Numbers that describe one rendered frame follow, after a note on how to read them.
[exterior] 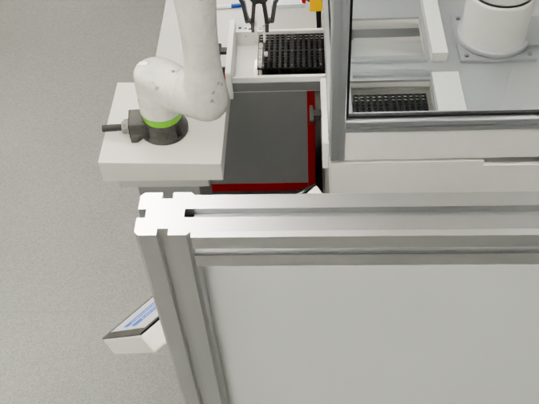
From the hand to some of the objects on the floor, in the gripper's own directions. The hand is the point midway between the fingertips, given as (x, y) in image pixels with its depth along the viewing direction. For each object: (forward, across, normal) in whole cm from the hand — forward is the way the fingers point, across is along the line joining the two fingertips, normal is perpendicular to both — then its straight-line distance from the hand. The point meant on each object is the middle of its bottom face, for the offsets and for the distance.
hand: (260, 31), depth 248 cm
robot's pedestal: (+97, +27, +31) cm, 105 cm away
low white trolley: (+96, +7, -39) cm, 104 cm away
